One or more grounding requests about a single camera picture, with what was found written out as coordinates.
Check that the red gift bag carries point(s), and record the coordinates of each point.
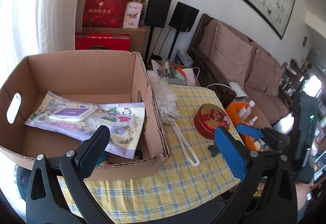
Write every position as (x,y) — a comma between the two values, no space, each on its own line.
(104,13)

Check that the yellow checkered tablecloth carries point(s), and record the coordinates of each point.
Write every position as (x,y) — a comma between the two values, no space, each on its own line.
(176,186)

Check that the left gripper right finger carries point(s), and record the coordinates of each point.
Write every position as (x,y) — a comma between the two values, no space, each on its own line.
(227,146)

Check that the red chocolate box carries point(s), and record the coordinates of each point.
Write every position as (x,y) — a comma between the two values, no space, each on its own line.
(103,41)

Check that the purple wet wipes pack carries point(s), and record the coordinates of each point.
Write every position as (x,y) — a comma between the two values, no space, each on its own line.
(80,120)

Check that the white curtain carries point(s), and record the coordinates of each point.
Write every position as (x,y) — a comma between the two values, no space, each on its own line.
(44,26)

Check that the left black speaker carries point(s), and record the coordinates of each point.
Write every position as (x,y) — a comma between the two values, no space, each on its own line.
(156,13)

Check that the grey small box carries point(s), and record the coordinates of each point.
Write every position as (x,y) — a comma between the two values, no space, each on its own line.
(182,58)

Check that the right black speaker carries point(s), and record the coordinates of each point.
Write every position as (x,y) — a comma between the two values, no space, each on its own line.
(183,17)

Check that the white fluffy duster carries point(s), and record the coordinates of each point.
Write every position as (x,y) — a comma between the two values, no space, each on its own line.
(166,100)

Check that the small white pink bottle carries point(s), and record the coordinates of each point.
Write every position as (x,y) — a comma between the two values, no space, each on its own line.
(252,121)

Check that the floor box of clutter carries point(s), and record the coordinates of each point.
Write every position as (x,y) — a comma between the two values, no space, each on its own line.
(176,74)

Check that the brown cardboard box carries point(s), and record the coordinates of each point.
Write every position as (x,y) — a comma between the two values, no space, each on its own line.
(90,76)

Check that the orange cardboard box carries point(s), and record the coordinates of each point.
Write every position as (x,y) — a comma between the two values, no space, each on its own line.
(262,122)

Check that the black speaker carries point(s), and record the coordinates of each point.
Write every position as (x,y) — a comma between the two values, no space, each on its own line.
(183,17)
(156,13)

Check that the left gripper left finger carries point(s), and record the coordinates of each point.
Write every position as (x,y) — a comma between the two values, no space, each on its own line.
(90,152)

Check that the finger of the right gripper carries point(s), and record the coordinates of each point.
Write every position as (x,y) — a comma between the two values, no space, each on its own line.
(249,131)
(275,139)

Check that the pink tissue pack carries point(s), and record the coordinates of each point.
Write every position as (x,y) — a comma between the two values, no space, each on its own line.
(132,15)

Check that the black cross knob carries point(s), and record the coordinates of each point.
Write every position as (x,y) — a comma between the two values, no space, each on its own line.
(214,150)

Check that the red round tin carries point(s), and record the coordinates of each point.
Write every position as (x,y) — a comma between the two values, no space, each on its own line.
(208,118)

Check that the clear bottle orange liquid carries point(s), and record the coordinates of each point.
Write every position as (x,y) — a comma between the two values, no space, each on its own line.
(246,110)

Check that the brown sofa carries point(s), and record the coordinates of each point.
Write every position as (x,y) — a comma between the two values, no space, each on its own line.
(225,55)

